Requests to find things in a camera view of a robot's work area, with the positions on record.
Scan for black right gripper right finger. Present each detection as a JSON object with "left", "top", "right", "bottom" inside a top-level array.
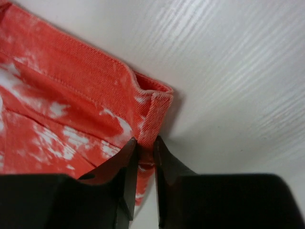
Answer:
[{"left": 153, "top": 137, "right": 305, "bottom": 229}]

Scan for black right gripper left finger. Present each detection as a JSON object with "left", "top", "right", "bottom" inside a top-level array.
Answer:
[{"left": 0, "top": 138, "right": 138, "bottom": 229}]

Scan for orange white tie-dye trousers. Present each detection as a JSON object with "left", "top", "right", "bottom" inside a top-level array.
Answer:
[{"left": 0, "top": 0, "right": 173, "bottom": 205}]

